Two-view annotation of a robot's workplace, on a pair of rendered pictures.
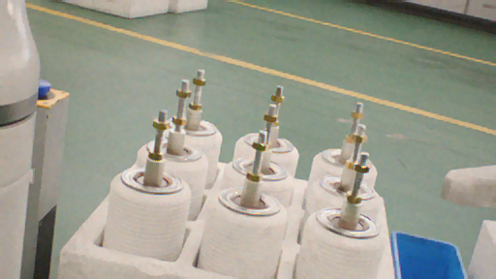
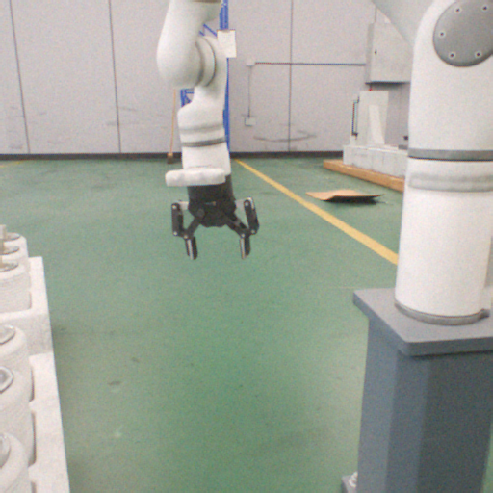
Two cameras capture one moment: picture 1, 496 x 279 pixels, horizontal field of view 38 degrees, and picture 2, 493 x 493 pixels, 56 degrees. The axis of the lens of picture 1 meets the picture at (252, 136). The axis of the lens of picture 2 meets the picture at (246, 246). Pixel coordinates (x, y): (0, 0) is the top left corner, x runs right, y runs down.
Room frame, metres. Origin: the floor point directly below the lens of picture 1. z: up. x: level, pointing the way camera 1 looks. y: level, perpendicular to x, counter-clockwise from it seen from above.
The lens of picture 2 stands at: (0.74, 0.48, 0.51)
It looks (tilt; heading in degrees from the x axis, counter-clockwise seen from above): 15 degrees down; 242
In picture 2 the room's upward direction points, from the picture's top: straight up
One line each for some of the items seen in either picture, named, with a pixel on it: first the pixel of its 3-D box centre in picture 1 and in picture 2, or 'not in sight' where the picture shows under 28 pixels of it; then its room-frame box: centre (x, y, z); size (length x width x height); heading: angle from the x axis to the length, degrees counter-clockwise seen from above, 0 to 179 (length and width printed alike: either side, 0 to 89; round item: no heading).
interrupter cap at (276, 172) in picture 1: (260, 170); not in sight; (0.91, -0.02, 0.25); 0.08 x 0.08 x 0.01
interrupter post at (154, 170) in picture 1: (154, 170); not in sight; (0.80, 0.11, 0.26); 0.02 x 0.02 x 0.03
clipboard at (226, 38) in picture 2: not in sight; (226, 40); (-1.91, -4.96, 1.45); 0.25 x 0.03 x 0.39; 160
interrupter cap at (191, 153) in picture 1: (174, 151); not in sight; (0.92, 0.10, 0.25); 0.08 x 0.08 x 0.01
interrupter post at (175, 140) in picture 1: (175, 141); not in sight; (0.92, 0.10, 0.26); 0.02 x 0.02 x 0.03
